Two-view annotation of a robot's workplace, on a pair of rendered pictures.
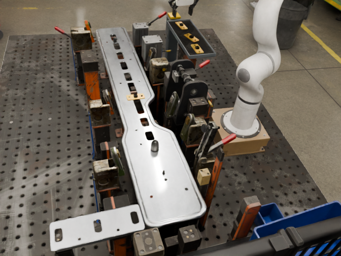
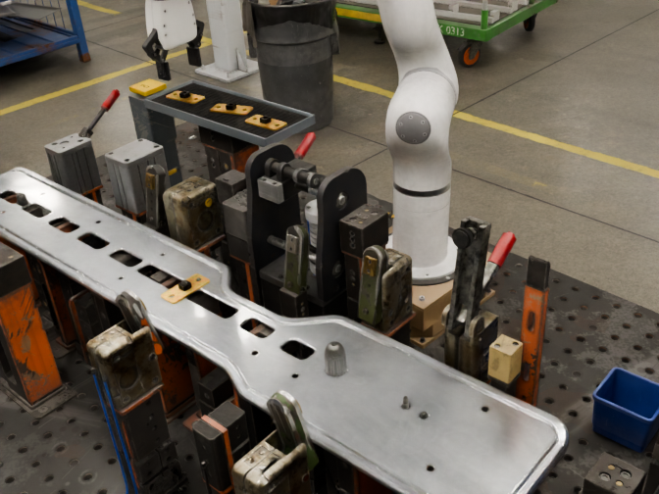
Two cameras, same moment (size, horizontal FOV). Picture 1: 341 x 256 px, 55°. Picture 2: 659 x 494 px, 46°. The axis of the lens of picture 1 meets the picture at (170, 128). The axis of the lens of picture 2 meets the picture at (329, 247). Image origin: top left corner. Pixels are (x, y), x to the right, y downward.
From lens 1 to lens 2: 47 cm
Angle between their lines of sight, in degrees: 23
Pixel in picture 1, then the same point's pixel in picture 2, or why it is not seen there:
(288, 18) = (307, 62)
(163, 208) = (481, 475)
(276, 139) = not seen: hidden behind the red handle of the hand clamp
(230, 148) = (436, 315)
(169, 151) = (371, 356)
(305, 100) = not seen: hidden behind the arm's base
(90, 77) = (15, 309)
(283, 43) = (318, 116)
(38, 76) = not seen: outside the picture
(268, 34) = (426, 19)
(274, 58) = (447, 72)
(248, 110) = (437, 212)
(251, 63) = (418, 94)
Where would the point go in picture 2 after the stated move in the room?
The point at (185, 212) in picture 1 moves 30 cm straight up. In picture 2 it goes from (532, 455) to (555, 256)
